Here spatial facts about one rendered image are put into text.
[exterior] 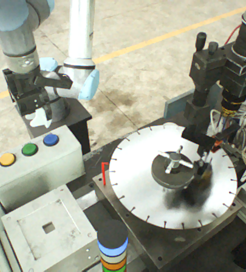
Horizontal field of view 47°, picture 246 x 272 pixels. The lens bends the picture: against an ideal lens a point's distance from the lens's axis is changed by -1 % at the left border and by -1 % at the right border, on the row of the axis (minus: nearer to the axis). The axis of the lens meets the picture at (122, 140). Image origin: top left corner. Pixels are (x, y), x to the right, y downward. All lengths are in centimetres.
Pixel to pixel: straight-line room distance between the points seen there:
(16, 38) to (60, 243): 47
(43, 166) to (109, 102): 160
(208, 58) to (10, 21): 40
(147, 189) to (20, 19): 47
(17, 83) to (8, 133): 160
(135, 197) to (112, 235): 28
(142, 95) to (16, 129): 107
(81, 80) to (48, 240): 56
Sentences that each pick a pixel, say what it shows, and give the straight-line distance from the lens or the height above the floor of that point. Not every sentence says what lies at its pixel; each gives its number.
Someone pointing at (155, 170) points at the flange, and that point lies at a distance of 73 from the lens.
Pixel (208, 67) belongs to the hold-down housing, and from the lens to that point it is 59.
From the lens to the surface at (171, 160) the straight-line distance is 71.
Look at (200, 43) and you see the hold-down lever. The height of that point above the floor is 126.
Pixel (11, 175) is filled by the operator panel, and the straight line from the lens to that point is 85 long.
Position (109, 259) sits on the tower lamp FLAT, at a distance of 46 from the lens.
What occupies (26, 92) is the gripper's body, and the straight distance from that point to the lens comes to 75.
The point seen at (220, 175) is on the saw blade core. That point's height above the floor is 95.
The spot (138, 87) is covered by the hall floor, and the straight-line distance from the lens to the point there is 257.
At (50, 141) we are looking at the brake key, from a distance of 89.
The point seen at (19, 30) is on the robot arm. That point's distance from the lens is 65.
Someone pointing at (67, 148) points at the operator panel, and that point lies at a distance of 87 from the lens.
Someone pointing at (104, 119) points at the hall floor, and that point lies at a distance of 225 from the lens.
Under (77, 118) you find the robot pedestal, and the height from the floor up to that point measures 75.
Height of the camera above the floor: 155
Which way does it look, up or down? 48 degrees down
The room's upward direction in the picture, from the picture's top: straight up
